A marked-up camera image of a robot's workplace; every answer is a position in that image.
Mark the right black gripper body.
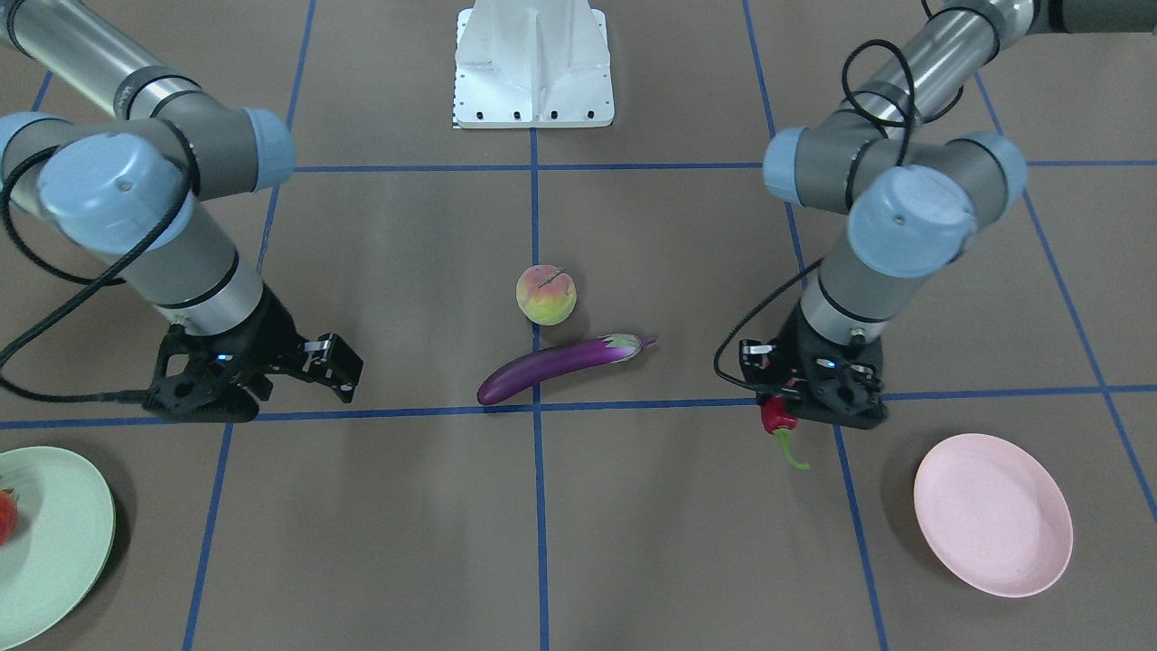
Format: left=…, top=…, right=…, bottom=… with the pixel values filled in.
left=142, top=288, right=310, bottom=423

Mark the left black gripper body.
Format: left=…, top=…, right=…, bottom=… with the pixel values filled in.
left=737, top=308, right=889, bottom=431

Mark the red chili pepper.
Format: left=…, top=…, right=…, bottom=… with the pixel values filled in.
left=759, top=395, right=811, bottom=471

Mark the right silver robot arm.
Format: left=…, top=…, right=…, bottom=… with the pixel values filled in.
left=3, top=1, right=363, bottom=423

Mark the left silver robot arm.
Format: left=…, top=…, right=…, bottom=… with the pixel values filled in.
left=738, top=1, right=1154, bottom=434

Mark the purple eggplant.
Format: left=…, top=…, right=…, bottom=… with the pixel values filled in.
left=476, top=333, right=657, bottom=405

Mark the pink plate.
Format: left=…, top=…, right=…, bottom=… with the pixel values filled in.
left=912, top=432, right=1075, bottom=599

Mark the yellow pink peach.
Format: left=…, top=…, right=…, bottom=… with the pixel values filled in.
left=515, top=264, right=579, bottom=326

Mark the green plate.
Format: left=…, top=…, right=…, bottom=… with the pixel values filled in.
left=1, top=446, right=117, bottom=650

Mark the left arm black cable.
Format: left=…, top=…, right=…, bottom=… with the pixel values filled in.
left=712, top=0, right=968, bottom=395

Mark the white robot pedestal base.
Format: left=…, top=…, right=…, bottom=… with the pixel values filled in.
left=452, top=1, right=616, bottom=130

